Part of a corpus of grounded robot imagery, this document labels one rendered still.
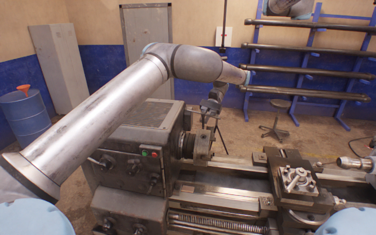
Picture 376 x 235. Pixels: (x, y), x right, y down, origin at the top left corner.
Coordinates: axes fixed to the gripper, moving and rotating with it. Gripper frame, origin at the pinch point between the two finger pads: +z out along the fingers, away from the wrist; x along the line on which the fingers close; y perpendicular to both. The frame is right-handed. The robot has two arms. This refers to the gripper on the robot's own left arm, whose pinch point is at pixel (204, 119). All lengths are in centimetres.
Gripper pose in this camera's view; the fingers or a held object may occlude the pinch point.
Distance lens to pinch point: 110.6
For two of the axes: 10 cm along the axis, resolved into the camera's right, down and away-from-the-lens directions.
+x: -9.0, -2.8, 3.3
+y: 0.8, 6.4, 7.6
